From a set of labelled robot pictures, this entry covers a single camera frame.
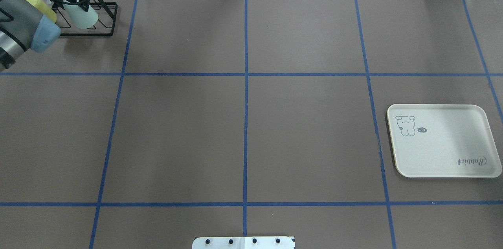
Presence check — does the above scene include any light green plastic cup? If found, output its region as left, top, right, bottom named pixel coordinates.
left=63, top=4, right=99, bottom=29

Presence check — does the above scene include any yellow plastic cup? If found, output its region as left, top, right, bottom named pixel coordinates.
left=26, top=0, right=57, bottom=23

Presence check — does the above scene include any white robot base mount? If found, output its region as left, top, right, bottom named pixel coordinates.
left=192, top=236, right=296, bottom=249

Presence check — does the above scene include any cream rabbit print tray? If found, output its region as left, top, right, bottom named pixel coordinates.
left=386, top=104, right=502, bottom=178

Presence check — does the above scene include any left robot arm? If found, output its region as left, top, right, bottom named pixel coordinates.
left=0, top=0, right=61, bottom=71

